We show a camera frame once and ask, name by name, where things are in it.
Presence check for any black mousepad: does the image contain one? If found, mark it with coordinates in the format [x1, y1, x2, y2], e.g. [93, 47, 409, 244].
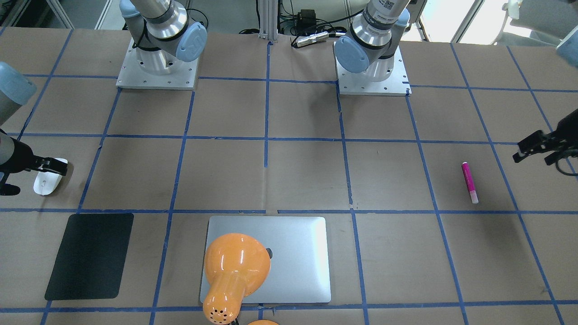
[45, 213, 134, 301]

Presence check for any orange desk lamp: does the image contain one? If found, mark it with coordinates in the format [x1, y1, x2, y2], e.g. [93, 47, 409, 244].
[203, 233, 273, 325]

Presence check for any pink marker pen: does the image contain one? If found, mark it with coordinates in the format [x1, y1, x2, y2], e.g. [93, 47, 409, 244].
[461, 161, 479, 204]

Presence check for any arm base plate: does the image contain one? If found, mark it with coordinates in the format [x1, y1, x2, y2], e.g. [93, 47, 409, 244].
[116, 39, 200, 91]
[335, 47, 412, 96]

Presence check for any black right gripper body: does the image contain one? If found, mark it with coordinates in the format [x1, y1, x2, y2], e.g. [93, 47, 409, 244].
[0, 131, 36, 174]

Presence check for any silver metal cylinder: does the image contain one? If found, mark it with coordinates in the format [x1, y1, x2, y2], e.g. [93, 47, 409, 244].
[291, 31, 330, 49]

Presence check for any silver laptop notebook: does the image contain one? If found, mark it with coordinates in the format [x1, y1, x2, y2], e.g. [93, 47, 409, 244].
[206, 215, 331, 304]

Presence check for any white computer mouse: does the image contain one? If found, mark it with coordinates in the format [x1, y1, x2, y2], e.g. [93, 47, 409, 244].
[33, 157, 68, 195]

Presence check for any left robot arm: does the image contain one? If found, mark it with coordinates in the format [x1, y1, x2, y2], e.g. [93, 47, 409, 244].
[334, 0, 578, 165]

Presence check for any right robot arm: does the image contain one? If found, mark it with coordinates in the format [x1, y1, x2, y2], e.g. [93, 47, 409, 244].
[0, 0, 208, 196]

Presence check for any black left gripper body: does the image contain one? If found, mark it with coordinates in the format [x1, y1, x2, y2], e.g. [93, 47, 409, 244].
[552, 109, 578, 149]

